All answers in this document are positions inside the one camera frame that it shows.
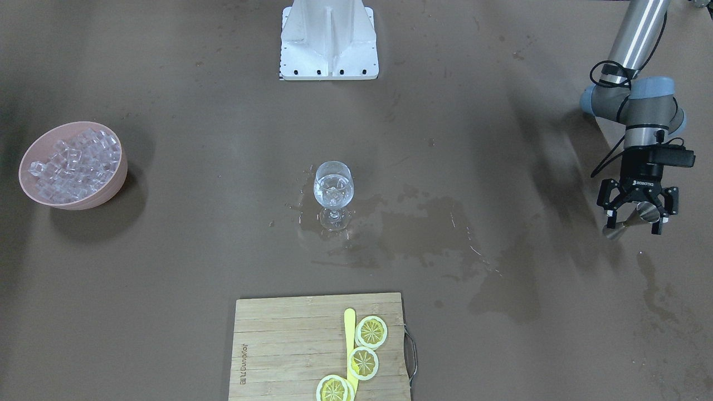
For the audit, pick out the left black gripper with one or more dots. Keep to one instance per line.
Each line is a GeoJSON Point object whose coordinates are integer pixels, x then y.
{"type": "Point", "coordinates": [639, 174]}

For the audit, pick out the steel double jigger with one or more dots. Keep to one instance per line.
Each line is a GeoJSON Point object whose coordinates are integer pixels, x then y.
{"type": "Point", "coordinates": [644, 213]}

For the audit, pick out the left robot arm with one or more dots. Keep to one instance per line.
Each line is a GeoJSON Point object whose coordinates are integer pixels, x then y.
{"type": "Point", "coordinates": [653, 122]}

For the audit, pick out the clear wine glass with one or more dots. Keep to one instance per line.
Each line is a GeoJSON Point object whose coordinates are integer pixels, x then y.
{"type": "Point", "coordinates": [334, 189]}

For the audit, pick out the pink bowl of ice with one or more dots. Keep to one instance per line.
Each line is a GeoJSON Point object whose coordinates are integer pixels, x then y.
{"type": "Point", "coordinates": [75, 166]}

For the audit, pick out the middle lemon slice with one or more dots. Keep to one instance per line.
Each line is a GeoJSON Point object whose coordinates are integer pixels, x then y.
{"type": "Point", "coordinates": [362, 363]}

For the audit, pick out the lemon slice far end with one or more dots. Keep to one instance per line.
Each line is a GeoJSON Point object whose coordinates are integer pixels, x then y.
{"type": "Point", "coordinates": [334, 387]}

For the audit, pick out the bamboo cutting board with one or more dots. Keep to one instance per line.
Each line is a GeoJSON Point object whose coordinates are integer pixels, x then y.
{"type": "Point", "coordinates": [283, 346]}

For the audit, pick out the lemon slice near handle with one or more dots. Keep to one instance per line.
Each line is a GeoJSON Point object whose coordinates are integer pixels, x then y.
{"type": "Point", "coordinates": [371, 332]}

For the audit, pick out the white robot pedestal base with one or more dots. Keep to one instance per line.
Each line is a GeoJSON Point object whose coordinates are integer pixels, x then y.
{"type": "Point", "coordinates": [328, 40]}

